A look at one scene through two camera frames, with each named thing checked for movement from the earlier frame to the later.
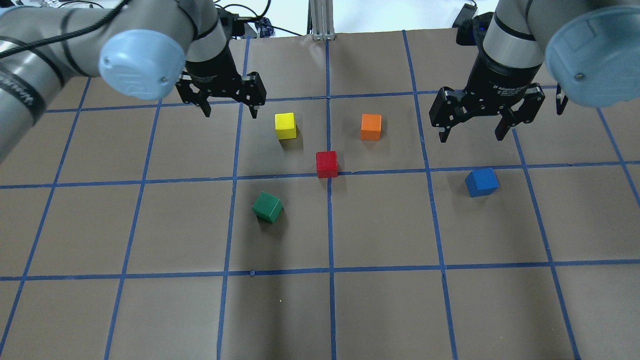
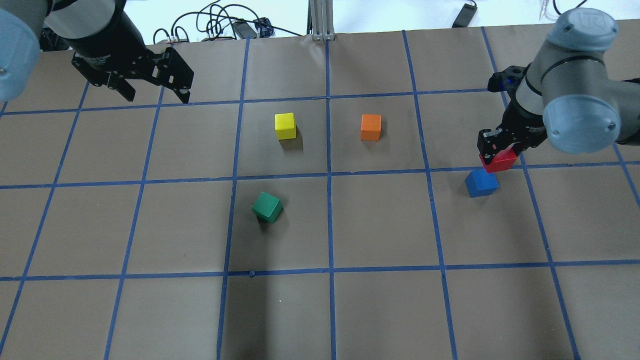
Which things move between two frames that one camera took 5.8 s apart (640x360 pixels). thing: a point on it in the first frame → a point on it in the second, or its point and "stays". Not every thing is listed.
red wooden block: (326, 164) → (501, 161)
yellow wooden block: (285, 126) stays
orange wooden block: (371, 127) stays
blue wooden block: (481, 182) stays
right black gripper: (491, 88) → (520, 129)
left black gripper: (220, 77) → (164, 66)
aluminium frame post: (320, 20) stays
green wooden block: (267, 207) stays
